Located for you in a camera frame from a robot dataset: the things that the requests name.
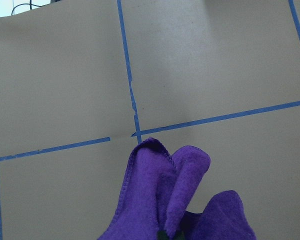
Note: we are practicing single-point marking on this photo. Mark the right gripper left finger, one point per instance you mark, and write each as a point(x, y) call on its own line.
point(161, 235)

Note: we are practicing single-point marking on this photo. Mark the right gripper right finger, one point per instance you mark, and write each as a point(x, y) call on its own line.
point(179, 235)

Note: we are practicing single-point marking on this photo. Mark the purple cloth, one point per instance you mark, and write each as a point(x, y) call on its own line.
point(156, 191)

